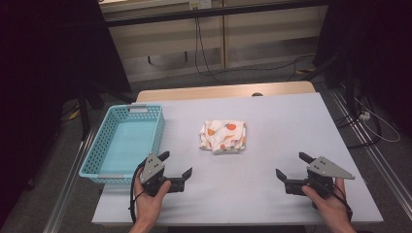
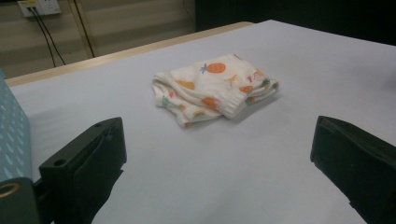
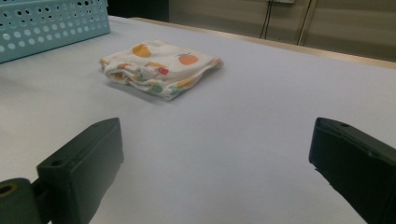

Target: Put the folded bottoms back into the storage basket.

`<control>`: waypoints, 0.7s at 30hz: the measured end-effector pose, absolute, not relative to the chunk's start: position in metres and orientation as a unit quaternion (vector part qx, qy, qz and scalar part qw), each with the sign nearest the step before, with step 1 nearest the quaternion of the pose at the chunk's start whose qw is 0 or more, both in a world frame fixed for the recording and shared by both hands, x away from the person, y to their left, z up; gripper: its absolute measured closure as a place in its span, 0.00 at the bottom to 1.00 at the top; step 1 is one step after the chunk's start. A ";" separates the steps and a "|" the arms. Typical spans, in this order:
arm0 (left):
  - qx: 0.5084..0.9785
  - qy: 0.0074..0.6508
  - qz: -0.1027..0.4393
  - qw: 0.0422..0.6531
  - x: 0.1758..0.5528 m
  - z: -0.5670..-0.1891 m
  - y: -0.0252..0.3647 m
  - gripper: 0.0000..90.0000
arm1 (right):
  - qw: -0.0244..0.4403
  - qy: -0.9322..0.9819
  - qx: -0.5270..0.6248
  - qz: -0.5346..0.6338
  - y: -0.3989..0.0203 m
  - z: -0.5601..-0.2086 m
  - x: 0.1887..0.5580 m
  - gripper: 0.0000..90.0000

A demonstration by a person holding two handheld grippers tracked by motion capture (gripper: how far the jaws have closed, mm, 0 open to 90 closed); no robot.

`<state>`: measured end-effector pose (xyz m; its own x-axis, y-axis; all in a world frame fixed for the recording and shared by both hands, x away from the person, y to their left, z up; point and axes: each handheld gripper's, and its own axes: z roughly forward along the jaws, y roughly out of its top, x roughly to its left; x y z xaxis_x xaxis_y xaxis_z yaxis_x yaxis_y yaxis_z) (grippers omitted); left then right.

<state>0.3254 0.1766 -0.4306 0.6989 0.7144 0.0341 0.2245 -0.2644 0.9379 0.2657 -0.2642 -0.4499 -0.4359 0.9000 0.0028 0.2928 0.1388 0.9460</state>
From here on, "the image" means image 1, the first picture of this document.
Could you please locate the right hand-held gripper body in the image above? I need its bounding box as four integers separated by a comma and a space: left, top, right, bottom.
284, 156, 356, 210

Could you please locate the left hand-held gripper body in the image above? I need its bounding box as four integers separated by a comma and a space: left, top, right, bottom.
139, 152, 187, 198

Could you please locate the light blue plastic basket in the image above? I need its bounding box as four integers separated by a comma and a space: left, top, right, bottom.
78, 103, 166, 185

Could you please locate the white cloth with orange print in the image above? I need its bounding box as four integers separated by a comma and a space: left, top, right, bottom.
198, 119, 248, 156

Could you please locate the person's right hand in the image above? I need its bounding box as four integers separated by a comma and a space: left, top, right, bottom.
300, 177, 354, 225

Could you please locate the person's left hand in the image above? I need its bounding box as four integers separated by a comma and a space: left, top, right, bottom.
133, 168, 172, 224

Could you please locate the light wooden table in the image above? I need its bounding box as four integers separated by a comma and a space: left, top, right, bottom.
135, 81, 317, 104

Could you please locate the black metal stand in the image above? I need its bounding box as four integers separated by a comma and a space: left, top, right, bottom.
76, 82, 138, 142

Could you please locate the black curtain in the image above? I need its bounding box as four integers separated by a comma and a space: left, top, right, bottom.
0, 0, 133, 226
311, 0, 412, 139

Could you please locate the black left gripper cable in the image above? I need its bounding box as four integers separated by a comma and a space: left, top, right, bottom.
128, 159, 148, 225

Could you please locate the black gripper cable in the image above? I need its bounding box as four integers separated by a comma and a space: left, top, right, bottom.
331, 188, 354, 221
128, 159, 148, 225

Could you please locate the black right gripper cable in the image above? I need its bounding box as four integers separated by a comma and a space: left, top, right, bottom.
331, 188, 354, 221

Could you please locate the black floor cable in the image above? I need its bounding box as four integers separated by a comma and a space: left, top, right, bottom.
333, 92, 384, 150

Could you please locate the aluminium floor rail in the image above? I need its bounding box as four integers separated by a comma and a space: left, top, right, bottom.
42, 127, 99, 233
328, 87, 412, 213

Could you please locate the white floor cable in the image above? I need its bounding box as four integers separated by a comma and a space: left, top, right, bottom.
352, 96, 401, 144

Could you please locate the black hanging cable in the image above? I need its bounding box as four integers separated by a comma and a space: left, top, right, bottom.
193, 17, 317, 85

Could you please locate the beige wall cabinet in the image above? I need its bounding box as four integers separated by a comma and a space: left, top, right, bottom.
97, 0, 328, 83

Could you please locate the white wall socket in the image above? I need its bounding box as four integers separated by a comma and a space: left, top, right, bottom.
189, 0, 213, 10

